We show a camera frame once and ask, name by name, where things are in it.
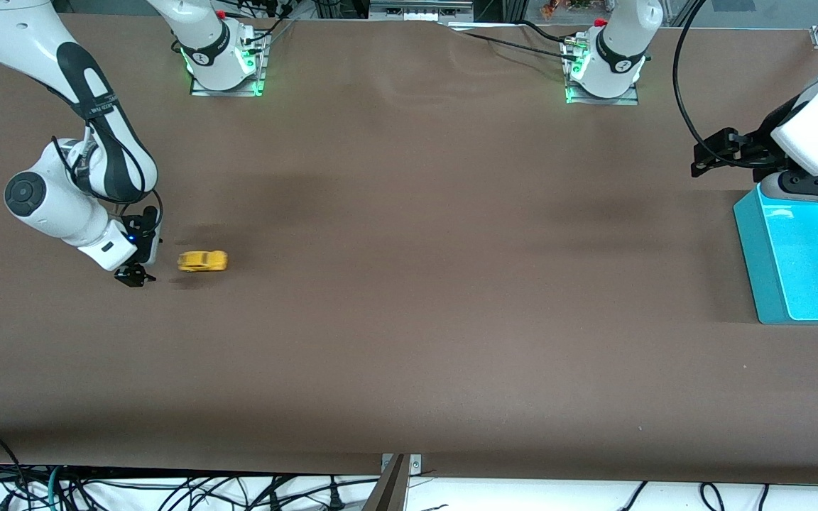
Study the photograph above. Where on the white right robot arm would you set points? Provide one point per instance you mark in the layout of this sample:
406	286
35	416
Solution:
18	28

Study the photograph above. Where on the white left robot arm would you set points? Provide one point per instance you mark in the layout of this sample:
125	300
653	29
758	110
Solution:
618	42

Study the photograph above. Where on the yellow toy beetle car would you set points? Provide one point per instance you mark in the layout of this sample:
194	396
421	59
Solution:
203	261

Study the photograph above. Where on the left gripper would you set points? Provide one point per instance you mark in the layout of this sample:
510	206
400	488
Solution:
762	148

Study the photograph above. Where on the teal plastic bin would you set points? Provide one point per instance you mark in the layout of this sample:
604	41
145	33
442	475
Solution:
806	262

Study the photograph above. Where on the small metal table bracket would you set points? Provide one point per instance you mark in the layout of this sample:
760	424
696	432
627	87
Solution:
416	465

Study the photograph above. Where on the dark wedge post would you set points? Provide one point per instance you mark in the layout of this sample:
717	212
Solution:
389	490

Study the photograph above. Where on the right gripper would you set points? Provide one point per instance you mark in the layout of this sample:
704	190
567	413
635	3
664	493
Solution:
145	246

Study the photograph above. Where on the orange background objects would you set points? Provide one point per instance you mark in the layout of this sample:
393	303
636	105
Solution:
565	7

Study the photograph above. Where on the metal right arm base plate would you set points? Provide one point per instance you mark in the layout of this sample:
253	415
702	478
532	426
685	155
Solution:
261	67

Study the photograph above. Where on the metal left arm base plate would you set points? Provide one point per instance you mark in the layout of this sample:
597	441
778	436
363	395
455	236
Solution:
604	101

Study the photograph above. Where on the grey metal rack unit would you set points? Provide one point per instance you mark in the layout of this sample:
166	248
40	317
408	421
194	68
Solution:
420	8

